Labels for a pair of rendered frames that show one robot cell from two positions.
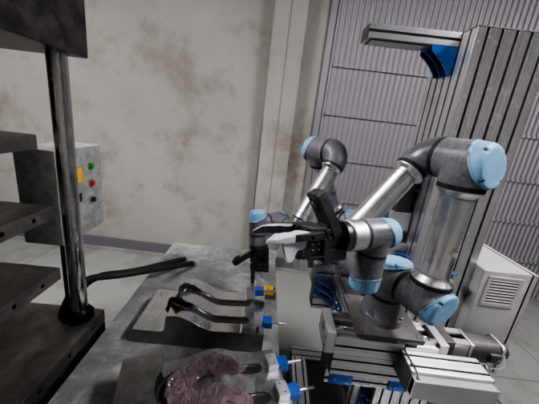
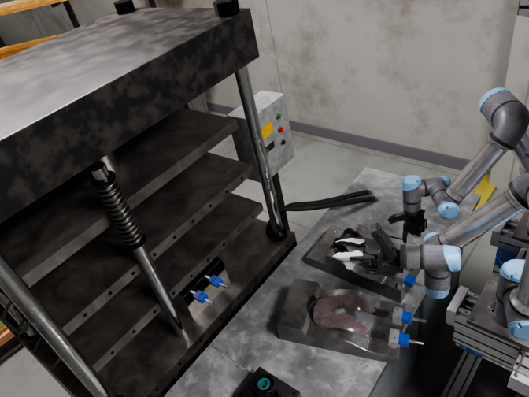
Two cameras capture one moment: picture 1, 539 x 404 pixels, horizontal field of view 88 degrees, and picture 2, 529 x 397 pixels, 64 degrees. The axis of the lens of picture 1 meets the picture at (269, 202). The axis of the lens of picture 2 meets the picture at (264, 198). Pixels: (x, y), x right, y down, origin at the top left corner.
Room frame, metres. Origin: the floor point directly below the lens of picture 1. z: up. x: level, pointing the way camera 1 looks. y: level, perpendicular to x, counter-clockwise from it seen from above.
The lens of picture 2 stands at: (-0.26, -0.58, 2.43)
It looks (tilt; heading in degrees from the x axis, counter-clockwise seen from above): 37 degrees down; 48
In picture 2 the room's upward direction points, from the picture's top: 14 degrees counter-clockwise
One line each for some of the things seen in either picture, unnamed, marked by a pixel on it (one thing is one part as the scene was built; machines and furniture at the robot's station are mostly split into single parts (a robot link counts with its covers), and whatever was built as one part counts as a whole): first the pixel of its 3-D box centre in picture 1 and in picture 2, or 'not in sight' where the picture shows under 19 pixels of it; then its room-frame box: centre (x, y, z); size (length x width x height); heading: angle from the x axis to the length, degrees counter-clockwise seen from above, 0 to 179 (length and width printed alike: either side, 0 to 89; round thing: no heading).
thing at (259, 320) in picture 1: (269, 322); (412, 281); (0.95, -0.06, 0.89); 0.13 x 0.05 x 0.05; 92
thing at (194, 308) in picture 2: not in sight; (175, 271); (0.43, 1.00, 0.87); 0.50 x 0.27 x 0.17; 92
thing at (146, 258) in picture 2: not in sight; (160, 291); (0.22, 0.73, 1.10); 0.05 x 0.05 x 1.30
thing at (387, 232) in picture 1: (375, 234); (439, 258); (0.64, -0.27, 1.43); 0.11 x 0.08 x 0.09; 115
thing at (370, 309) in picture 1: (382, 303); (512, 302); (0.87, -0.45, 1.09); 0.15 x 0.15 x 0.10
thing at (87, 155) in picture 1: (74, 292); (279, 210); (1.19, 0.92, 0.74); 0.30 x 0.22 x 1.47; 2
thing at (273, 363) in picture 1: (283, 363); (409, 318); (0.79, -0.12, 0.86); 0.13 x 0.05 x 0.05; 109
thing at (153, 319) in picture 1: (205, 311); (363, 255); (1.00, 0.22, 0.87); 0.50 x 0.26 x 0.14; 92
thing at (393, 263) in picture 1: (392, 276); (519, 282); (0.87, -0.45, 1.20); 0.13 x 0.12 x 0.14; 25
